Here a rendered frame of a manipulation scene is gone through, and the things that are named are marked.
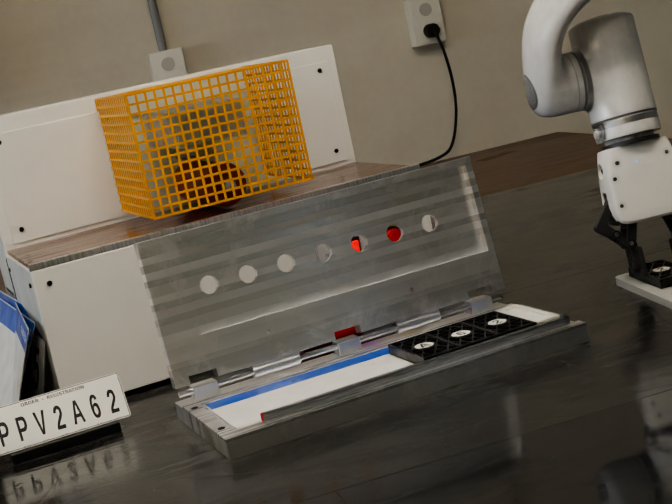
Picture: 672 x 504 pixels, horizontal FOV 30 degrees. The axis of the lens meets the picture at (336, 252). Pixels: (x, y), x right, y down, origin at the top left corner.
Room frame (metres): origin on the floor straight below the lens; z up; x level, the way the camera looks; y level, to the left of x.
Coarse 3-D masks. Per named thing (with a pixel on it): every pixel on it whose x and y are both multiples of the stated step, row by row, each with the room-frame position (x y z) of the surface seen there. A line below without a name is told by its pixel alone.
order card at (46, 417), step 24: (96, 384) 1.44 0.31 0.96; (120, 384) 1.45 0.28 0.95; (0, 408) 1.40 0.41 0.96; (24, 408) 1.41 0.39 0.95; (48, 408) 1.41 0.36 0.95; (72, 408) 1.42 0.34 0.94; (96, 408) 1.43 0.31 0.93; (120, 408) 1.43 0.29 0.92; (0, 432) 1.39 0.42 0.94; (24, 432) 1.40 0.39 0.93; (48, 432) 1.40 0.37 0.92; (72, 432) 1.41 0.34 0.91
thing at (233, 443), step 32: (448, 320) 1.53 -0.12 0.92; (320, 352) 1.46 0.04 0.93; (352, 352) 1.48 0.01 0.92; (480, 352) 1.35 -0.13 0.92; (512, 352) 1.35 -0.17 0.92; (544, 352) 1.36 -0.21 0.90; (192, 384) 1.42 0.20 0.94; (256, 384) 1.41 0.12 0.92; (384, 384) 1.30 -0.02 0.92; (416, 384) 1.30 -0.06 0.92; (448, 384) 1.32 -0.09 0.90; (192, 416) 1.35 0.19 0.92; (288, 416) 1.26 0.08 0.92; (320, 416) 1.27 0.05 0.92; (352, 416) 1.28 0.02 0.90; (224, 448) 1.24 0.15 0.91; (256, 448) 1.24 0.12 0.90
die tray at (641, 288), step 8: (616, 280) 1.61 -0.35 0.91; (624, 280) 1.59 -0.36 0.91; (632, 280) 1.58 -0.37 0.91; (624, 288) 1.58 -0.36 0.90; (632, 288) 1.56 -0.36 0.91; (640, 288) 1.53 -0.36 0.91; (648, 288) 1.52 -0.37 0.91; (656, 288) 1.51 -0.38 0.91; (664, 288) 1.51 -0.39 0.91; (648, 296) 1.51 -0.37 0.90; (656, 296) 1.48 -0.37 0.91; (664, 296) 1.47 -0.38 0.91; (664, 304) 1.46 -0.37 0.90
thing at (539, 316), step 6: (510, 306) 1.49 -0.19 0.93; (516, 306) 1.48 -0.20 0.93; (522, 306) 1.47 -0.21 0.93; (504, 312) 1.46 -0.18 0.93; (510, 312) 1.46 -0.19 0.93; (516, 312) 1.46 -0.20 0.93; (522, 312) 1.45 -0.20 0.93; (528, 312) 1.45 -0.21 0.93; (534, 312) 1.44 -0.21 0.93; (540, 312) 1.43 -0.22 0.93; (546, 312) 1.42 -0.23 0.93; (528, 318) 1.41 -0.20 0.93; (534, 318) 1.41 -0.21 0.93; (540, 318) 1.40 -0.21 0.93; (546, 318) 1.40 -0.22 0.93; (552, 318) 1.40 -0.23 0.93
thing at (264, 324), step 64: (384, 192) 1.54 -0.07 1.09; (448, 192) 1.57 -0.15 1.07; (192, 256) 1.45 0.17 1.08; (256, 256) 1.47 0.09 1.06; (384, 256) 1.52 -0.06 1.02; (448, 256) 1.55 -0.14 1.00; (192, 320) 1.42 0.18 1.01; (256, 320) 1.44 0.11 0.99; (320, 320) 1.47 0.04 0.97; (384, 320) 1.49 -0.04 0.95
